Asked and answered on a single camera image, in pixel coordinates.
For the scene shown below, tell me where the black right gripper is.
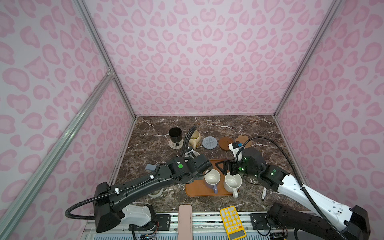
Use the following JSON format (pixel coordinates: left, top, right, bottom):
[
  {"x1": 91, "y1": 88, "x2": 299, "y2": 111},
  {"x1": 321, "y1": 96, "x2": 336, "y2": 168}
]
[{"x1": 214, "y1": 157, "x2": 259, "y2": 178}]

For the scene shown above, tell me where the white speckled pink mug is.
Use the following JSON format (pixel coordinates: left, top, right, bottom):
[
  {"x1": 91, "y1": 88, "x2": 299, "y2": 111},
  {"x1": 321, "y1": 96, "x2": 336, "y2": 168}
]
[{"x1": 224, "y1": 173, "x2": 243, "y2": 198}]

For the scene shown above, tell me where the purple mug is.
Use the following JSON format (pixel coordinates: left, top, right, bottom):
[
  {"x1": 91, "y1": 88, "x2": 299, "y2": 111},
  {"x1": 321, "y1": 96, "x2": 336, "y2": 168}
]
[{"x1": 204, "y1": 169, "x2": 221, "y2": 194}]

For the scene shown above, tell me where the white multicolour zigzag woven coaster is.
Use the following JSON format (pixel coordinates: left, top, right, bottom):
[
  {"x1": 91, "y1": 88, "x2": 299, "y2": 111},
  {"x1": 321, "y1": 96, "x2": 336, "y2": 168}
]
[{"x1": 169, "y1": 139, "x2": 184, "y2": 150}]

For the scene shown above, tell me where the round brown wooden coaster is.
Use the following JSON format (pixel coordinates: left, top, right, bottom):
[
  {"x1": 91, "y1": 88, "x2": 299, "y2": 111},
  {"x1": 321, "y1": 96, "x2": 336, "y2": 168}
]
[{"x1": 219, "y1": 137, "x2": 234, "y2": 151}]

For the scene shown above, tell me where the light blue woven coaster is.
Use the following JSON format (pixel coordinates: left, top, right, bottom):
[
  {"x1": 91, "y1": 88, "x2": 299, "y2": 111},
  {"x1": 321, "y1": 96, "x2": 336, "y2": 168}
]
[{"x1": 202, "y1": 136, "x2": 218, "y2": 150}]

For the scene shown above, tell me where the beige cream mug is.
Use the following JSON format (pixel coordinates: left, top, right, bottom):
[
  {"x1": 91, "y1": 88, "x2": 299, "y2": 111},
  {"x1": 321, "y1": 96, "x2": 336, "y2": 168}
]
[{"x1": 189, "y1": 130, "x2": 202, "y2": 150}]

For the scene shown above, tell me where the cork paw shaped coaster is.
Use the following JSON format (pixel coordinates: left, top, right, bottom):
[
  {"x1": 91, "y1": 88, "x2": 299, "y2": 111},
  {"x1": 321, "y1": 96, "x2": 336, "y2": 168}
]
[{"x1": 235, "y1": 135, "x2": 254, "y2": 148}]

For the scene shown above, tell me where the black mug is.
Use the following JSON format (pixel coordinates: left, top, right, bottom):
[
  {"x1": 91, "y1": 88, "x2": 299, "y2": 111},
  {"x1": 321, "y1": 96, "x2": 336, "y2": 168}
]
[{"x1": 168, "y1": 127, "x2": 182, "y2": 147}]

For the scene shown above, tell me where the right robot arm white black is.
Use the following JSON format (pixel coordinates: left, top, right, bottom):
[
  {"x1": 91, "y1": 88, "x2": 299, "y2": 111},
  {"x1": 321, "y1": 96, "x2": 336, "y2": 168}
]
[{"x1": 216, "y1": 148, "x2": 371, "y2": 240}]

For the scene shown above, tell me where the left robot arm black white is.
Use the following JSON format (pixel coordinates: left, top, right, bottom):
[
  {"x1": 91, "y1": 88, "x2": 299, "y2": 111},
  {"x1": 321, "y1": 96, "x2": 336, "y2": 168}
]
[{"x1": 94, "y1": 155, "x2": 213, "y2": 233}]

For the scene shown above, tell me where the orange brown serving tray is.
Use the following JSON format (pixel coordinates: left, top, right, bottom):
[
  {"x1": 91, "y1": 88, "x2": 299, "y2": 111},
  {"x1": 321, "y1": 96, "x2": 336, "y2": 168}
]
[{"x1": 185, "y1": 160, "x2": 233, "y2": 198}]

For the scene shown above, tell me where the yellow calculator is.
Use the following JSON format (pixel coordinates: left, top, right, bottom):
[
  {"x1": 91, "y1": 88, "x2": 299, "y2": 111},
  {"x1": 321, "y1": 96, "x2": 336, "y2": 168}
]
[{"x1": 220, "y1": 206, "x2": 247, "y2": 240}]

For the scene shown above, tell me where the pink rectangular case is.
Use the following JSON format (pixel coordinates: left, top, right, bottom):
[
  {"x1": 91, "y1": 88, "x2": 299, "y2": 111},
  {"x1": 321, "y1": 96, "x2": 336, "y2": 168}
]
[{"x1": 178, "y1": 205, "x2": 193, "y2": 240}]

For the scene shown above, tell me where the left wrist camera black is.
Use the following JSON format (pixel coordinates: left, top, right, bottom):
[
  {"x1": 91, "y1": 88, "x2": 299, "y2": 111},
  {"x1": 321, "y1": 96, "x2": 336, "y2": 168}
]
[{"x1": 185, "y1": 149, "x2": 200, "y2": 159}]

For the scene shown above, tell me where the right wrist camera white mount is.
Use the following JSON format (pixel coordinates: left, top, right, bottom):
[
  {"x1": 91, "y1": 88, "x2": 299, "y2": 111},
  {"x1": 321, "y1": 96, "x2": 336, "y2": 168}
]
[{"x1": 229, "y1": 142, "x2": 244, "y2": 162}]

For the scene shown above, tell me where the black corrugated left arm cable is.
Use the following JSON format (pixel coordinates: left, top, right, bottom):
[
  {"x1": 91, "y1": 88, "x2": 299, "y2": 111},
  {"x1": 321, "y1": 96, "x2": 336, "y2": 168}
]
[{"x1": 64, "y1": 125, "x2": 199, "y2": 221}]

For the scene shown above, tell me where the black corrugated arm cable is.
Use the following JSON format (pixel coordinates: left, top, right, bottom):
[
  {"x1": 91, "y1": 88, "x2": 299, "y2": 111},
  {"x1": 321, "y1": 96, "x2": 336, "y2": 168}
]
[
  {"x1": 64, "y1": 125, "x2": 199, "y2": 221},
  {"x1": 235, "y1": 136, "x2": 350, "y2": 240}
]

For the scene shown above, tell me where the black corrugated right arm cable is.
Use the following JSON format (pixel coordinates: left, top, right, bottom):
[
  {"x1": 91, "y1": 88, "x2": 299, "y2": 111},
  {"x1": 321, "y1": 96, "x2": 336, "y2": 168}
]
[{"x1": 235, "y1": 136, "x2": 350, "y2": 240}]

